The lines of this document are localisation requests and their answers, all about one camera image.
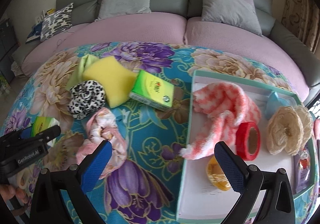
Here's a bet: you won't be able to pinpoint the purple cartoon wipes pack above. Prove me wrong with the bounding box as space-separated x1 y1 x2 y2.
294 145 311 194

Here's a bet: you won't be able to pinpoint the leopard print scrunchie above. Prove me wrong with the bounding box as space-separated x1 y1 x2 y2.
67 80 106 120

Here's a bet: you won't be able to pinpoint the small green tissue pack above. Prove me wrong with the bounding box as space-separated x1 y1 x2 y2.
30 116 61 147

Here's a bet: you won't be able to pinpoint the pink sofa seat cover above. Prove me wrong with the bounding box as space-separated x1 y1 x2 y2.
21 12 310 101

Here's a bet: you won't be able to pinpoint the blue surgical face mask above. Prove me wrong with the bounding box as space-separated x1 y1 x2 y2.
264 92 297 120

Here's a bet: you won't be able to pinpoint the light green cloth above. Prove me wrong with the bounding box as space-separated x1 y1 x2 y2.
66 54 99 91

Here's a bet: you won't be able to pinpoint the blue pillow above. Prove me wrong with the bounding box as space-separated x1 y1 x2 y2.
25 22 43 44

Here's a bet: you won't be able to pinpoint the yellow sponge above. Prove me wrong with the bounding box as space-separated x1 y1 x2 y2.
82 56 137 108

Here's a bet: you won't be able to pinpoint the teal white tray box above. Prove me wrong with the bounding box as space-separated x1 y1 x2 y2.
176 69 317 223

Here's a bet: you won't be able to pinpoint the red tape roll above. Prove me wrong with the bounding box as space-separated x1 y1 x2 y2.
235 122 261 161

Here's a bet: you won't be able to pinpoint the orange yellow round object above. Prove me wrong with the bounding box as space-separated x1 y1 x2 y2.
206 156 231 191

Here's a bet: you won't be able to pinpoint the black white patterned pillow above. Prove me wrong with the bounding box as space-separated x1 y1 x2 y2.
40 3 73 42

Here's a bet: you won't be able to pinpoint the grey pink pillow right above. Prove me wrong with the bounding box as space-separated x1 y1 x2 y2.
201 0 262 36

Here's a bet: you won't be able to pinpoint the floral blue tablecloth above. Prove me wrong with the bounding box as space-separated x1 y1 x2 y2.
1 42 296 223

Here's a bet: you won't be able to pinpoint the pink patterned fabric scrunchie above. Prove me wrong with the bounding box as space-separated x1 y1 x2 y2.
76 107 127 179

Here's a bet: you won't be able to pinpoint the beige patterned curtain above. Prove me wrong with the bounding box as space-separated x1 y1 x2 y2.
281 0 319 53

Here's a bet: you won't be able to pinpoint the books on sofa end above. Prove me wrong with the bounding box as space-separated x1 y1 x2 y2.
35 8 56 25

